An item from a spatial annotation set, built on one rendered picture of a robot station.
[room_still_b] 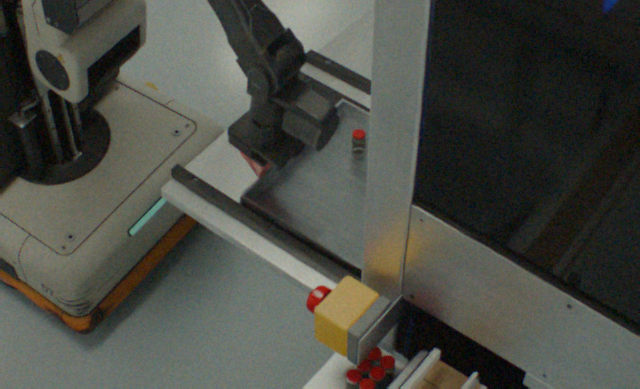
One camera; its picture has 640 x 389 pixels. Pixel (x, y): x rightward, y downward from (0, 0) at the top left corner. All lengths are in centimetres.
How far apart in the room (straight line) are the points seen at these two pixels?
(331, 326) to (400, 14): 46
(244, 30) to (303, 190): 35
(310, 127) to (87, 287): 107
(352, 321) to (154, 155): 130
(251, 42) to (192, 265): 134
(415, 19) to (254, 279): 167
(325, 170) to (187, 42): 163
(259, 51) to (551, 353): 55
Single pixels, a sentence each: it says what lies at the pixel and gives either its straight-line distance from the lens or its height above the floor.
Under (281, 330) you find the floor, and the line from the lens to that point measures 251.
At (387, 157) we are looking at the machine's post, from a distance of 116.
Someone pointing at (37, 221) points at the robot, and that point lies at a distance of 244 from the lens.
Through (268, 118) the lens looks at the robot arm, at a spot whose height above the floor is 107.
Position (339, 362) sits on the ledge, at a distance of 144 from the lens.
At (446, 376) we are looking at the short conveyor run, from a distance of 138.
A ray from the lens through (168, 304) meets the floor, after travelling 258.
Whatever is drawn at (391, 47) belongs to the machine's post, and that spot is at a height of 142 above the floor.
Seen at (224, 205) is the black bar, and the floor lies 90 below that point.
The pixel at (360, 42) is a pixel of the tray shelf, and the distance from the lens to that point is 186.
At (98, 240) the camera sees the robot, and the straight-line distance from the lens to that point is 237.
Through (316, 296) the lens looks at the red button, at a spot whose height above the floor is 101.
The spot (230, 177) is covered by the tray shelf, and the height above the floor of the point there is 88.
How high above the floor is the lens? 212
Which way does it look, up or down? 49 degrees down
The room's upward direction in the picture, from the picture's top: straight up
